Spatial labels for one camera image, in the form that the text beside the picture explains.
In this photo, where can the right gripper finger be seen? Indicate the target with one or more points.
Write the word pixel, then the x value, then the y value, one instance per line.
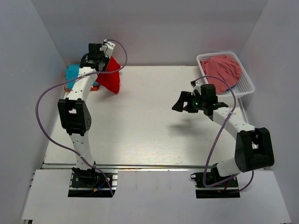
pixel 191 109
pixel 179 105

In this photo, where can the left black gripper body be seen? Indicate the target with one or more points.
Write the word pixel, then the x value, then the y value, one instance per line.
pixel 104 59

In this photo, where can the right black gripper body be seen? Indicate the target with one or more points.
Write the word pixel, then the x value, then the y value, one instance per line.
pixel 195 101

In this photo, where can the red t-shirt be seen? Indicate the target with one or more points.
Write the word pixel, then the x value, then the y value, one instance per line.
pixel 110 81

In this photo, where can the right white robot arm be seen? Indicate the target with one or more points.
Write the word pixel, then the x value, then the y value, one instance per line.
pixel 253 146

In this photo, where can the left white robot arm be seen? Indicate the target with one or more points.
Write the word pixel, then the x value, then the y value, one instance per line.
pixel 74 114

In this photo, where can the folded teal t-shirt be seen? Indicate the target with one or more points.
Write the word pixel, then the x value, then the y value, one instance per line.
pixel 71 72

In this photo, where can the folded orange t-shirt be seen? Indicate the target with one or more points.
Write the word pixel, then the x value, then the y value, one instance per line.
pixel 94 88

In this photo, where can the pink t-shirt in basket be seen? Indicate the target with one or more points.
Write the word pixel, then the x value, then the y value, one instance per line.
pixel 224 67

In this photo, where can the white plastic basket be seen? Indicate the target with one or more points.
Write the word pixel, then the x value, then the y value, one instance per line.
pixel 243 87

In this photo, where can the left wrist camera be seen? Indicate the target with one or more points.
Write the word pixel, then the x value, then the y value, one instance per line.
pixel 107 48

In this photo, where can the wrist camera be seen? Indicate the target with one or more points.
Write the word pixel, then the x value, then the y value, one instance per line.
pixel 107 48
pixel 196 87

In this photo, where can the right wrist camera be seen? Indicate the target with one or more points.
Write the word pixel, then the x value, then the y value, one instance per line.
pixel 196 87

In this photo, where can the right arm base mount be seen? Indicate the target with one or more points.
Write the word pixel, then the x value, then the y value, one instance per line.
pixel 220 187

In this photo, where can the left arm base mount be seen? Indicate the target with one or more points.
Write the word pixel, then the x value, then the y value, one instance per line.
pixel 92 184

